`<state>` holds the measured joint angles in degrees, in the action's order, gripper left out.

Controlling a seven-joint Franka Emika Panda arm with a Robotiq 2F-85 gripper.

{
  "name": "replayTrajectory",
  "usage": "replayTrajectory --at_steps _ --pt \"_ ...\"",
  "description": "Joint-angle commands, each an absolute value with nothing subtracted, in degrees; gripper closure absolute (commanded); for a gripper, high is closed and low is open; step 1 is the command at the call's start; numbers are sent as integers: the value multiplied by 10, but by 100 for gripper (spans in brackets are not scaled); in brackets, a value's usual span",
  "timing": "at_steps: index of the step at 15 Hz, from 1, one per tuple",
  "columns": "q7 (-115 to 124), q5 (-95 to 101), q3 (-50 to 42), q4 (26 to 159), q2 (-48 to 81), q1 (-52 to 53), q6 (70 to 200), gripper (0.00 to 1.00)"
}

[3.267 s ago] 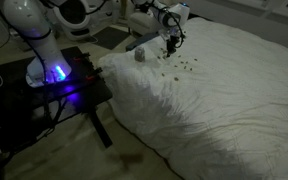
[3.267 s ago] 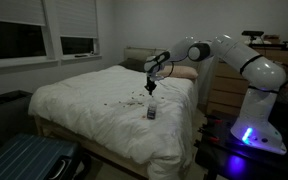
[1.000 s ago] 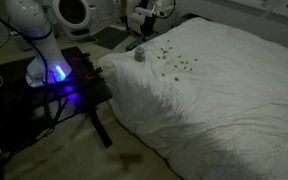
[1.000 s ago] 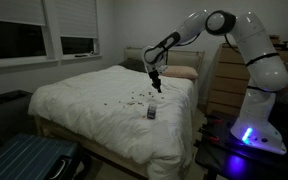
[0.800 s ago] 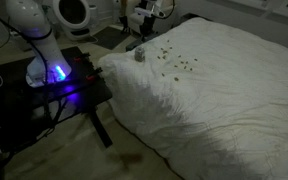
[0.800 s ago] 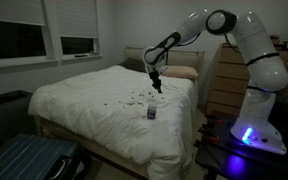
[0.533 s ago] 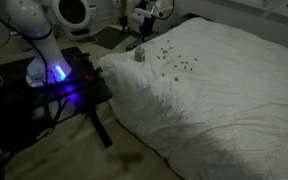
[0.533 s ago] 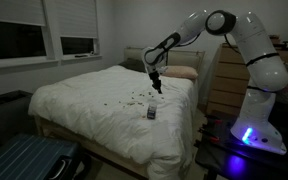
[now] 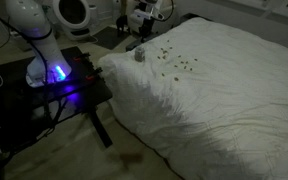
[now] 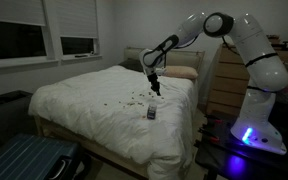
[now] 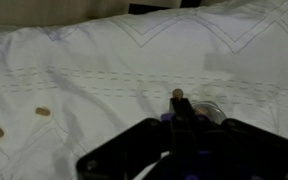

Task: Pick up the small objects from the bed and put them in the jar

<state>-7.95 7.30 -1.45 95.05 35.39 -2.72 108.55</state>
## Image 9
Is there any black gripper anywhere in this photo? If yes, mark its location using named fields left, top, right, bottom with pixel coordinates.
left=139, top=18, right=153, bottom=42

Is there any white bed duvet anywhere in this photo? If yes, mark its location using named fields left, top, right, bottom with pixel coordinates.
left=97, top=16, right=288, bottom=180

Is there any small grey cup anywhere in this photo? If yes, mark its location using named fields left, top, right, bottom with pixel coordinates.
left=133, top=46, right=147, bottom=63

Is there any white armchair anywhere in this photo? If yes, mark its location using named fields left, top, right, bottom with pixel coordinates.
left=127, top=3, right=180, bottom=36

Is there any black cat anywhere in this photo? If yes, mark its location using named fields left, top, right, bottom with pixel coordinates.
left=115, top=14, right=132, bottom=38

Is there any dark floor mat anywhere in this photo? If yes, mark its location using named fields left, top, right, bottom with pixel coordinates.
left=92, top=26, right=132, bottom=51

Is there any white round litter box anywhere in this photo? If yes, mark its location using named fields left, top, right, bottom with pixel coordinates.
left=52, top=0, right=100, bottom=42

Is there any black robot table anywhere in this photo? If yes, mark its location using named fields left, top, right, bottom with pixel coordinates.
left=0, top=45, right=114, bottom=168

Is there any tan scratching post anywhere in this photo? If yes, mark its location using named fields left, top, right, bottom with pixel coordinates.
left=118, top=0, right=129, bottom=18

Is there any black clamp red handle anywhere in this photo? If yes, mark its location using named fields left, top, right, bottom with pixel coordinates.
left=84, top=67, right=105, bottom=83
left=71, top=52, right=92, bottom=65

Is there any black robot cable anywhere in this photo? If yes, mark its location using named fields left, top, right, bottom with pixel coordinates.
left=0, top=0, right=175, bottom=87

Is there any black cable bundle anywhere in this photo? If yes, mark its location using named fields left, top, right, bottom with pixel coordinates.
left=33, top=96, right=72, bottom=141

